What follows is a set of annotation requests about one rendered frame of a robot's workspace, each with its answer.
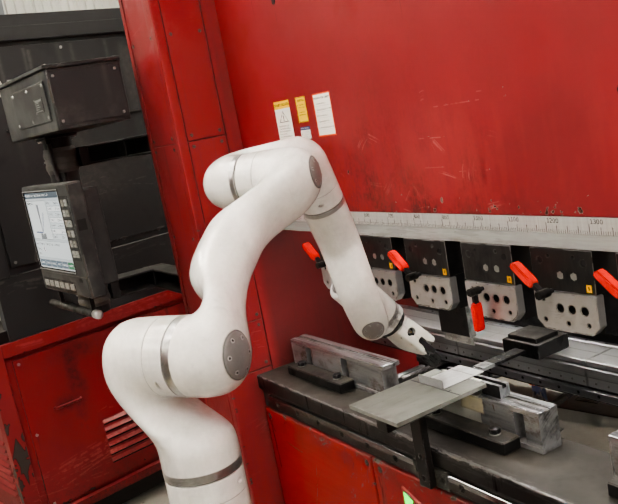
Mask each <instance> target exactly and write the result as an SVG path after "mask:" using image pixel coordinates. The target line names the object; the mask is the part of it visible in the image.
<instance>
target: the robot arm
mask: <svg viewBox="0 0 618 504"><path fill-rule="evenodd" d="M203 187H204V191H205V194H206V196H207V198H208V199H209V200H210V201H211V202H212V203H213V204H214V205H215V206H217V207H219V208H222V209H223V210H222V211H220V212H219V213H218V214H217V215H216V216H215V217H214V218H213V219H212V220H211V222H210V223H209V225H208V226H207V228H206V230H205V232H204V234H203V235H202V237H201V239H200V242H199V244H198V246H197V248H196V250H195V253H194V255H193V258H192V261H191V266H190V274H189V275H190V281H191V285H192V287H193V289H194V291H195V292H196V294H197V295H198V296H199V297H200V299H201V300H202V303H201V306H200V307H199V309H198V310H197V311H196V312H194V313H193V314H188V315H166V316H149V317H139V318H134V319H130V320H127V321H125V322H123V323H121V324H119V325H118V326H117V327H116V328H115V329H114V330H112V332H111V333H110V334H109V336H108V337H107V339H106V341H105V344H104V347H103V353H102V366H103V373H104V377H105V380H106V383H107V385H108V387H109V389H110V391H111V393H112V395H113V396H114V398H115V399H116V400H117V402H118V403H119V404H120V406H121V407H122V408H123V409H124V410H125V412H126V413H127V414H128V415H129V416H130V417H131V418H132V419H133V420H134V422H135V423H136V424H137V425H138V426H139V427H140V428H141V429H142V430H143V431H144V432H145V433H146V434H147V436H148V437H149V438H150V439H151V441H152V442H153V443H154V445H155V447H156V449H157V452H158V455H159V459H160V463H161V468H162V472H163V476H164V481H165V485H166V489H167V494H168V498H169V502H170V504H252V501H251V496H250V492H249V487H248V482H247V477H246V473H245V468H244V463H243V459H242V454H241V449H240V445H239V441H238V437H237V434H236V431H235V429H234V427H233V425H232V424H231V423H230V422H229V421H228V420H227V419H226V418H224V417H223V416H222V415H220V414H219V413H217V412H216V411H214V410H213V409H211V408H210V407H209V406H207V405H206V404H204V403H203V402H202V401H201V400H199V399H198V398H211V397H217V396H222V395H225V394H227V393H230V392H231V391H233V390H235V389H236V388H237V387H238V386H239V385H240V384H241V383H242V382H243V381H244V379H245V378H246V376H247V374H248V372H249V369H250V365H251V360H252V345H251V338H250V333H249V327H248V322H247V315H246V298H247V291H248V286H249V282H250V279H251V276H252V274H253V271H254V269H255V267H256V264H257V262H258V260H259V258H260V255H261V253H262V251H263V250H264V248H265V247H266V245H267V244H268V243H269V242H270V241H271V240H272V239H273V238H274V237H275V236H276V235H277V234H279V233H280V232H281V231H282V230H284V229H285V228H286V227H288V226H289V225H290V224H292V223H293V222H294V221H296V220H297V219H298V218H300V217H301V216H302V215H304V217H305V220H306V222H307V224H308V226H309V228H310V230H311V233H312V235H313V237H314V239H315V241H316V243H317V245H318V247H319V249H320V251H321V254H322V256H323V258H324V261H325V264H326V266H327V269H328V272H329V275H330V278H331V280H332V285H331V289H330V294H331V296H332V298H333V299H334V300H336V301H337V302H338V303H339V304H340V305H342V306H343V309H344V311H345V313H346V315H347V317H348V319H349V321H350V323H351V325H352V327H353V328H354V330H355V331H356V333H357V334H358V335H359V336H360V337H362V338H364V339H366V340H370V341H373V340H378V339H380V338H381V337H387V338H388V339H389V340H390V341H391V342H392V343H393V344H394V345H396V346H397V347H399V348H400V349H402V350H405V351H408V352H412V353H414V354H416V355H417V356H419V357H421V356H422V357H421V359H422V360H423V361H424V362H426V363H427V364H428V365H429V366H430V367H433V368H436V367H437V365H438V363H439V362H440V360H441V358H442V357H441V356H440V355H439V354H438V353H437V352H436V349H435V348H434V347H432V346H431V345H430V344H428V343H427V342H426V340H427V341H431V342H434V340H435V338H434V337H433V336H432V335H431V334H430V333H428V332H427V331H426V330H425V329H423V328H422V327H421V326H419V325H418V324H417V323H415V322H414V321H413V320H411V319H409V318H408V317H406V316H404V312H403V310H402V307H401V306H400V305H398V304H397V303H396V302H395V301H394V300H393V299H392V298H391V297H389V296H388V295H387V294H386V293H385V292H384V291H383V290H382V289H380V288H379V287H378V286H377V285H376V282H375V279H374V276H373V274H372V271H371V268H370V265H369V262H368V259H367V256H366V254H365V251H364V248H363V245H362V242H361V239H360V236H359V234H358V231H357V228H356V226H355V223H354V220H353V218H352V215H351V213H350V210H349V208H348V205H347V203H346V201H345V198H344V196H343V193H342V191H341V188H340V186H339V184H338V181H337V179H336V176H335V174H334V171H333V169H332V167H331V164H330V162H329V160H328V158H327V156H326V154H325V152H324V151H323V149H322V148H321V147H320V146H319V145H318V144H317V143H316V142H314V141H313V140H311V139H308V138H305V137H299V136H297V137H290V138H286V139H282V140H279V141H275V142H271V143H267V144H263V145H259V146H254V147H250V148H247V149H243V150H239V151H236V152H233V153H230V154H227V155H225V156H222V157H220V158H219V159H217V160H216V161H214V162H213V163H212V164H211V165H210V166H209V167H208V169H207V170H206V172H205V175H204V179H203Z"/></svg>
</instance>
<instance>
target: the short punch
mask: <svg viewBox="0 0 618 504"><path fill-rule="evenodd" d="M438 313H439V319H440V325H441V331H442V332H445V338H446V339H449V340H453V341H458V342H462V343H466V344H471V345H475V342H474V337H475V336H476V331H475V330H474V325H473V319H472V313H471V309H470V308H469V306H466V307H463V308H460V309H459V308H454V309H452V310H443V309H438Z"/></svg>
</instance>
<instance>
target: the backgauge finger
mask: <svg viewBox="0 0 618 504"><path fill-rule="evenodd" d="M502 341H503V348H504V352H505V353H502V354H500V355H498V356H495V357H493V358H491V359H488V360H486V361H484V362H481V363H479V364H477V365H474V366H472V367H471V368H474V369H477V370H481V371H486V370H488V369H491V368H493V367H495V366H497V365H500V364H502V363H504V362H507V361H509V360H511V359H513V358H516V357H518V356H523V357H527V358H532V359H536V360H541V359H543V358H546V357H548V356H550V355H552V354H554V353H557V352H559V351H561V350H563V349H566V348H568V347H569V341H568V334H567V333H564V332H559V331H558V330H554V329H548V328H543V327H537V326H532V325H528V326H526V327H523V328H521V329H518V330H516V331H514V332H511V333H509V334H508V337H505V338H503V339H502Z"/></svg>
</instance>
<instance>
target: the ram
mask: <svg viewBox="0 0 618 504"><path fill-rule="evenodd" d="M214 3H215V8H216V13H217V18H218V23H219V28H220V33H221V38H222V43H223V49H224V54H225V59H226V64H227V69H228V74H229V79H230V84H231V89H232V94H233V99H234V104H235V110H236V115H237V120H238V125H239V130H240V135H241V140H242V145H243V149H247V148H250V147H254V146H259V145H263V144H267V143H271V142H275V141H279V140H280V136H279V131H278V125H277V120H276V115H275V109H274V104H273V103H274V102H279V101H283V100H288V102H289V108H290V113H291V119H292V124H293V129H294V135H295V137H297V136H299V137H302V135H301V129H300V127H306V126H310V131H311V136H312V139H311V140H313V141H314V142H316V143H317V144H318V145H319V146H320V147H321V148H322V149H323V151H324V152H325V154H326V156H327V158H328V160H329V162H330V164H331V167H332V169H333V171H334V174H335V176H336V179H337V181H338V184H339V186H340V188H341V191H342V193H343V196H344V198H345V201H346V203H347V205H348V208H349V210H350V212H382V213H424V214H465V215H507V216H548V217H589V218H618V0H214ZM325 91H329V94H330V100H331V105H332V111H333V117H334V122H335V128H336V134H337V135H331V136H323V137H319V133H318V128H317V122H316V117H315V111H314V106H313V100H312V94H316V93H320V92H325ZM301 96H304V98H305V103H306V109H307V114H308V120H309V121H306V122H300V123H299V118H298V113H297V107H296V102H295V98H296V97H301ZM355 226H356V228H357V231H358V234H359V235H369V236H384V237H399V238H414V239H429V240H444V241H458V242H473V243H488V244H503V245H518V246H533V247H548V248H563V249H577V250H592V251H607V252H618V236H606V235H584V234H563V233H541V232H520V231H499V230H477V229H456V228H435V227H413V226H392V225H371V224H355Z"/></svg>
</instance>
